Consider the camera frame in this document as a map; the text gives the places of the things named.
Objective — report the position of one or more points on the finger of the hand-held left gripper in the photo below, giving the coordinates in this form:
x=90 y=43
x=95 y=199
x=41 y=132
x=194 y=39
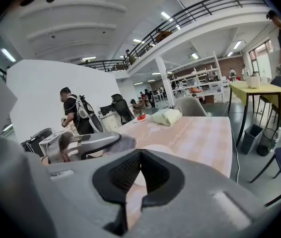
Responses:
x=98 y=138
x=124 y=144

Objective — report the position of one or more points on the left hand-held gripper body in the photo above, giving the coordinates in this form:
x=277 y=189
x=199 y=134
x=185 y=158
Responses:
x=56 y=147

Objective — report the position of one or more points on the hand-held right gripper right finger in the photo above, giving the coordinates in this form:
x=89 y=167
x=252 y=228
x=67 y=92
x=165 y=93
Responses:
x=192 y=197

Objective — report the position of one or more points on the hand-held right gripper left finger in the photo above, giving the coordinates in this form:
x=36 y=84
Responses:
x=76 y=195

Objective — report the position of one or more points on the small red item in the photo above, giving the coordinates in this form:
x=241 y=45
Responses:
x=141 y=117

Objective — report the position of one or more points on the white drawer cabinet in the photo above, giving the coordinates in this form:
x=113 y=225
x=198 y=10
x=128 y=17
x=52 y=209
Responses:
x=108 y=121

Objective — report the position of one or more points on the black equipment case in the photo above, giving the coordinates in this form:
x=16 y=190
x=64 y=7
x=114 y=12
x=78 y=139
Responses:
x=35 y=139

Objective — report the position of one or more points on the small white dish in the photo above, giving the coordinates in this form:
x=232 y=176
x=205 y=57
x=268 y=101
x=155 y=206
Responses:
x=138 y=120

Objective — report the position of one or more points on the black office chair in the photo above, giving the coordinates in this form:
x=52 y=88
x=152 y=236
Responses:
x=121 y=106

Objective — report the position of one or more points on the pale green soft packet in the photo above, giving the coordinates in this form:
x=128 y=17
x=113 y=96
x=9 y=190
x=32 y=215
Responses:
x=166 y=116

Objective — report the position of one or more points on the white backdrop panel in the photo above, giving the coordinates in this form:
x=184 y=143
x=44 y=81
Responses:
x=38 y=90

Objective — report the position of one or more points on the pink checked tablecloth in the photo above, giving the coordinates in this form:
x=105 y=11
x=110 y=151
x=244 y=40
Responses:
x=200 y=137

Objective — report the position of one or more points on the grey waste bin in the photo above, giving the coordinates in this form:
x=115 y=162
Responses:
x=251 y=139

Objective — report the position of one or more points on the black mesh waste bin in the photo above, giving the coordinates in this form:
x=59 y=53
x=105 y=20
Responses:
x=267 y=142

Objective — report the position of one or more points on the white shelf rack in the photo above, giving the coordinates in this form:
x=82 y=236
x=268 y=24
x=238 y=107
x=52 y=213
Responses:
x=200 y=79

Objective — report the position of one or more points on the yellow table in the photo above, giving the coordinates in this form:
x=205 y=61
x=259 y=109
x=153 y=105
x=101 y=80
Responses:
x=257 y=90

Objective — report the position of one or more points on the white container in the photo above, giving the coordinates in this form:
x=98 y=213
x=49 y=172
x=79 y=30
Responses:
x=252 y=82

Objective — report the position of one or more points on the black balcony railing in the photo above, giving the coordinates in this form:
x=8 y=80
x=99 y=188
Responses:
x=192 y=11

